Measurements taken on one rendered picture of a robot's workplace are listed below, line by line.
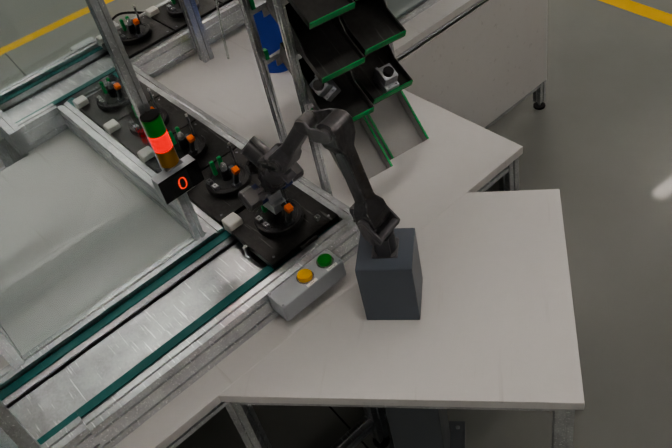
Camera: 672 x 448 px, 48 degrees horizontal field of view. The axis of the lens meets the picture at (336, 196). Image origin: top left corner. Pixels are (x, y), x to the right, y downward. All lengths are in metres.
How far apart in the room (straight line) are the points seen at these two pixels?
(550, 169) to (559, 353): 1.82
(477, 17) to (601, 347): 1.40
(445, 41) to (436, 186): 0.98
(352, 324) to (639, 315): 1.40
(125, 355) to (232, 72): 1.36
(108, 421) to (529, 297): 1.08
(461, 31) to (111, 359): 1.92
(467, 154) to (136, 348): 1.14
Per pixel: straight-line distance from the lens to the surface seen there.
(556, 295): 2.01
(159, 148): 1.93
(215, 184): 2.28
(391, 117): 2.25
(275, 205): 2.07
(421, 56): 3.06
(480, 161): 2.37
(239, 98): 2.86
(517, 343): 1.92
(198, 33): 3.08
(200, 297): 2.10
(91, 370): 2.08
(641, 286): 3.17
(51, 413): 2.06
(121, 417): 1.94
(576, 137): 3.80
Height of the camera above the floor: 2.43
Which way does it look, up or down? 42 degrees down
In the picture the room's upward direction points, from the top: 14 degrees counter-clockwise
